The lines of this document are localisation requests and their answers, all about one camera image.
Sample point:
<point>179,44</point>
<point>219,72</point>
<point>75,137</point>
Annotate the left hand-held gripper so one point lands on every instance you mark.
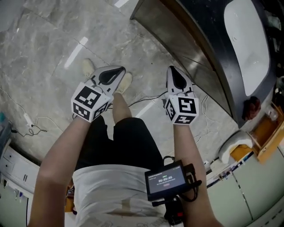
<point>88,102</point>

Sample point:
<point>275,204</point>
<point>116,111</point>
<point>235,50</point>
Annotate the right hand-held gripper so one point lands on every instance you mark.
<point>184,108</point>

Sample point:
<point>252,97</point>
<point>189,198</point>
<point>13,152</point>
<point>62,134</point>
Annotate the person's right forearm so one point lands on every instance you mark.
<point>190,146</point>

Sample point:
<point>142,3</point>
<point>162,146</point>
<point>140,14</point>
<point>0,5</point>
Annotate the person's left forearm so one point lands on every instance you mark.
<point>60,159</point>

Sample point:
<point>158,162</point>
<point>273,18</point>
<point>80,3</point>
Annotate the dark wooden sink cabinet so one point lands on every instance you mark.
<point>213,28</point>

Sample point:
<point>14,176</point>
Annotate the white drawer cabinet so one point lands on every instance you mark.
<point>20,170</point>

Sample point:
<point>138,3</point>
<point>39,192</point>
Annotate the person's right beige shoe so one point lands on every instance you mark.
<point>125,82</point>

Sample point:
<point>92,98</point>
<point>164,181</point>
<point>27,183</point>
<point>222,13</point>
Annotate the person's beige shoe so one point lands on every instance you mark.
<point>125,82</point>
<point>88,67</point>

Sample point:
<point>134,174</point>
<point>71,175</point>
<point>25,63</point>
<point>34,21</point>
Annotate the person's left beige shoe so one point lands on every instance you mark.
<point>88,67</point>

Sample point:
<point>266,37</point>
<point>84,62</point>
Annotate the person's right leg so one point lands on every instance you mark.
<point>122,108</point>

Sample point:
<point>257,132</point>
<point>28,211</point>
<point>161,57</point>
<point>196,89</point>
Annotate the person's black shorts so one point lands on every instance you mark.
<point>128,144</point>

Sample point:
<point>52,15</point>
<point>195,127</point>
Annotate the red cloth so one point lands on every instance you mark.
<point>250,108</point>

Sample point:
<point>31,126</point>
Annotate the white sink basin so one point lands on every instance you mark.
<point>246,44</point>

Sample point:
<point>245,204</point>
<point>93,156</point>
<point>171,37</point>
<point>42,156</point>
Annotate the white foam wrapped object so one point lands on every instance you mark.
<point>235,142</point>

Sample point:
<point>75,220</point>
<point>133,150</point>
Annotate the white power strip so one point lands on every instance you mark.
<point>28,119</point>

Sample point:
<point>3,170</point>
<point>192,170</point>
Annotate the black screen device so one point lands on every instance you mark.
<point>166,180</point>

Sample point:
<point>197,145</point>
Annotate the orange wooden box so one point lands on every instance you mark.
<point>268,137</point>

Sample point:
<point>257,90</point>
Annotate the person's white printed t-shirt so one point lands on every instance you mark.
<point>106,190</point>

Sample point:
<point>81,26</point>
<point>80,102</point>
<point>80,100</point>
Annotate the black device mount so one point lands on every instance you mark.
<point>173,210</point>

